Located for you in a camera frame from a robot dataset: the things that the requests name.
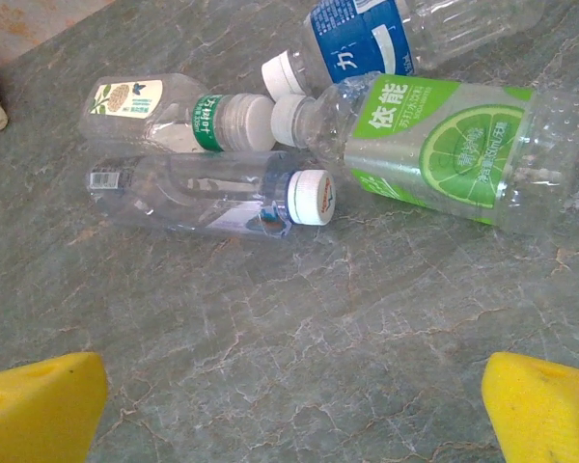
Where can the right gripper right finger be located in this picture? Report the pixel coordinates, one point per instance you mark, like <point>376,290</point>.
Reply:
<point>550,415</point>

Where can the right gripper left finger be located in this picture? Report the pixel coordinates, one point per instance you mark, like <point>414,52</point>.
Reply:
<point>34,415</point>

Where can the slim clear bottle white cap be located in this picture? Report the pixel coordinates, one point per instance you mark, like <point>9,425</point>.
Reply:
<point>198,193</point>

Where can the clear bottle green lime label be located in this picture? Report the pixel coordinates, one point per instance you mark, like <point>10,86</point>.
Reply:
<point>453,154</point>

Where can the clear bottle blue label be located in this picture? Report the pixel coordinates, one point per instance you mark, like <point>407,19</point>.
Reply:
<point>362,43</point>

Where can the clear bottle beige label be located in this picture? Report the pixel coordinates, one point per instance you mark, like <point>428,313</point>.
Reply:
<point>135,108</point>

